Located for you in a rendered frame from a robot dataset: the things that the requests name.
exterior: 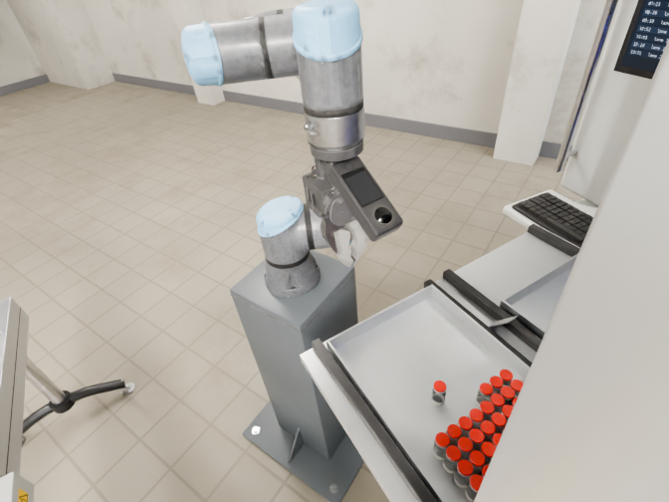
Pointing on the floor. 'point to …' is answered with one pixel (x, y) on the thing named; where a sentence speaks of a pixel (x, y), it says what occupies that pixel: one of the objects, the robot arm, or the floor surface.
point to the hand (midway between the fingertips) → (352, 262)
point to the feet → (77, 399)
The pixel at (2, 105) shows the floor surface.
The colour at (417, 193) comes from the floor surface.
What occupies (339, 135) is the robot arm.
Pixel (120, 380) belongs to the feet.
